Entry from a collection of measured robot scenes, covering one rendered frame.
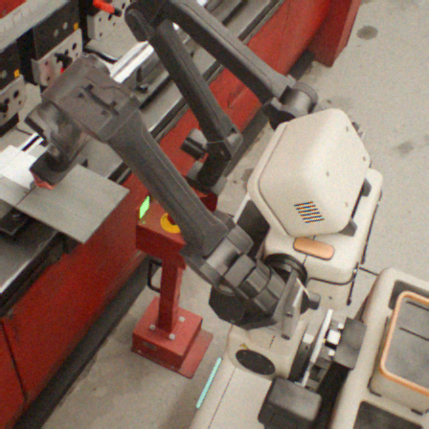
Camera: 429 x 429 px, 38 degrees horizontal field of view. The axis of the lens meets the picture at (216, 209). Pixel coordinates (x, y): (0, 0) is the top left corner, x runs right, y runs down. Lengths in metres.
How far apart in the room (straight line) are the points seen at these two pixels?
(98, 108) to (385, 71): 2.97
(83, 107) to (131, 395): 1.58
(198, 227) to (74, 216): 0.50
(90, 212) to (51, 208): 0.09
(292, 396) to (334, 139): 0.67
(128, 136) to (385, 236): 2.11
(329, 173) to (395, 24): 3.07
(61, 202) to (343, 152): 0.66
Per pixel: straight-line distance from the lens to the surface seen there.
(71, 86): 0.88
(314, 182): 1.05
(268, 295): 1.09
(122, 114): 0.84
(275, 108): 1.33
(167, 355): 2.29
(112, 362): 2.36
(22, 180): 1.52
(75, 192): 1.49
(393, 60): 3.81
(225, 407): 2.00
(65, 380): 2.29
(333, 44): 3.54
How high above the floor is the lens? 2.13
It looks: 51 degrees down
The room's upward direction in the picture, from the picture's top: 10 degrees clockwise
